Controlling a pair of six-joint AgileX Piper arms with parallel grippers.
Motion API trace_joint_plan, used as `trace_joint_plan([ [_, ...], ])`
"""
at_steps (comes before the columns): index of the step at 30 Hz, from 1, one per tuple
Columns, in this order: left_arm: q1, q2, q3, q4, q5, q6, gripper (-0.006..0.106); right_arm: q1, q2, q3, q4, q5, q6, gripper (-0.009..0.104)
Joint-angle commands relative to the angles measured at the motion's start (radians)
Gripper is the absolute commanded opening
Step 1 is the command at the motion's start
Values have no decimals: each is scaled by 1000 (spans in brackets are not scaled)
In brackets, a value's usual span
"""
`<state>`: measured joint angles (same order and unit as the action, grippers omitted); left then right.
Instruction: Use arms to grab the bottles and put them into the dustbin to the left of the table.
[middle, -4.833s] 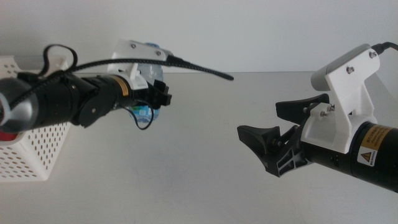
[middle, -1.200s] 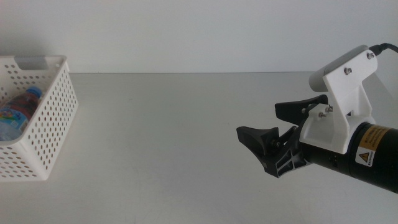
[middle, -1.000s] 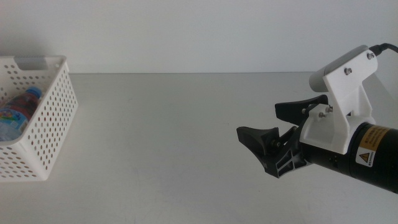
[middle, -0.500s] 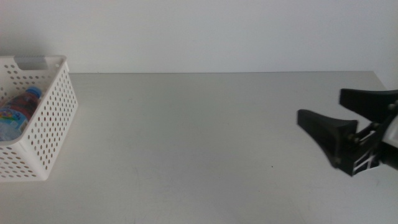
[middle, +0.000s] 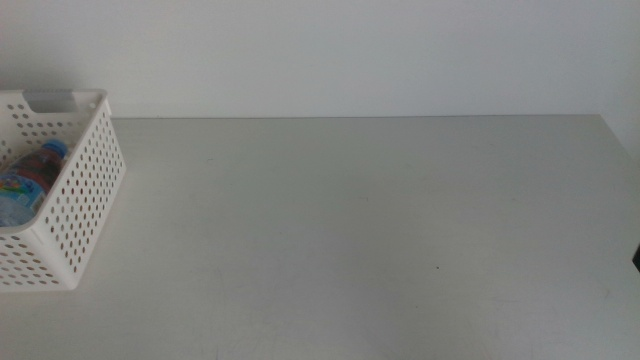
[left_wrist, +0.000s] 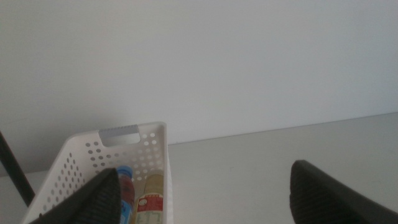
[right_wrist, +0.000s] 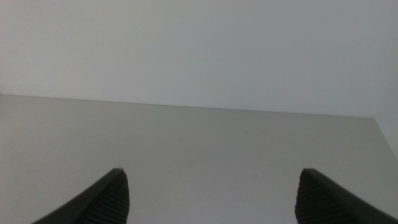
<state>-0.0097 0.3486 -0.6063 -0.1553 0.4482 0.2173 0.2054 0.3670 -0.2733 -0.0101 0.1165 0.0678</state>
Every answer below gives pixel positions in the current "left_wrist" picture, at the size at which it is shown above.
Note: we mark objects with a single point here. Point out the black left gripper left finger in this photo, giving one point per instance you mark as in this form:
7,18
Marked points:
93,202

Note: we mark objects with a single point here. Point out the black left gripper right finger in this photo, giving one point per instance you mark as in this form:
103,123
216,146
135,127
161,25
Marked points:
326,199

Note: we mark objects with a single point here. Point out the small clear water bottle blue cap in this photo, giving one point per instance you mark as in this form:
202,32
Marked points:
125,171

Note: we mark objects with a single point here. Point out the yellow tea bottle green label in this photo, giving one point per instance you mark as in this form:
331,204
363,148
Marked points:
154,186

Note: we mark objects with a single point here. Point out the white perforated plastic basket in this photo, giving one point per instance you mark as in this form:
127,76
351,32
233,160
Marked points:
77,161

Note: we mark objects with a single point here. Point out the black metal pole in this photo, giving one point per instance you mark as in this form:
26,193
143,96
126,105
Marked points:
17,174

